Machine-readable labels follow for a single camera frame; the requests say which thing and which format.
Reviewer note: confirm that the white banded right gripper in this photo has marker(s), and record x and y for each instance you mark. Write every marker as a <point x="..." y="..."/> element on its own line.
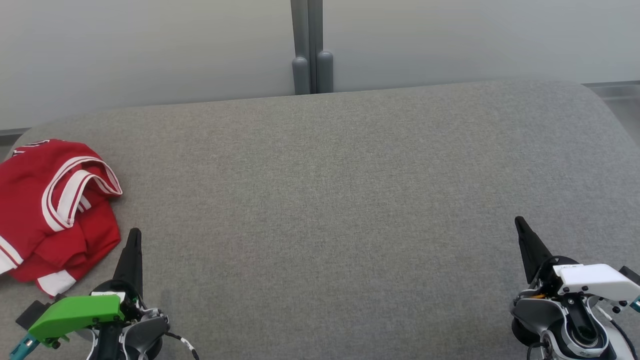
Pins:
<point x="595" y="280"/>

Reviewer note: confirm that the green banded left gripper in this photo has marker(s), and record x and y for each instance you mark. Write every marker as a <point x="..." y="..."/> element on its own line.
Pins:
<point x="75" y="312"/>

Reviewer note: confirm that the red numbered basketball jersey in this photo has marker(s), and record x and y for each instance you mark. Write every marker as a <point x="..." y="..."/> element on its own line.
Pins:
<point x="30" y="185"/>

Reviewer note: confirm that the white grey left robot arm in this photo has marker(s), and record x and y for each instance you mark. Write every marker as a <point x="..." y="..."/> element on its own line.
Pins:
<point x="145" y="332"/>

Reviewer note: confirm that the grey fabric sofa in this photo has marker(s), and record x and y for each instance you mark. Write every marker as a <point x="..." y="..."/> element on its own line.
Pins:
<point x="325" y="200"/>

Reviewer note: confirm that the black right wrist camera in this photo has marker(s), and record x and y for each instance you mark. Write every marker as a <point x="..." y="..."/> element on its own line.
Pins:
<point x="631" y="276"/>

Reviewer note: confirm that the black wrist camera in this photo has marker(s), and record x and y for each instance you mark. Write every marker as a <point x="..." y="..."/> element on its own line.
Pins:
<point x="631" y="276"/>
<point x="30" y="314"/>

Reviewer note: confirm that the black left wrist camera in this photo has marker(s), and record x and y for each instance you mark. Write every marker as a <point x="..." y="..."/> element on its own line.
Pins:
<point x="30" y="314"/>

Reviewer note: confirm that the grey partition post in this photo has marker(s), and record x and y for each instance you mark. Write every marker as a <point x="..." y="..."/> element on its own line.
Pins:
<point x="325" y="75"/>
<point x="300" y="75"/>

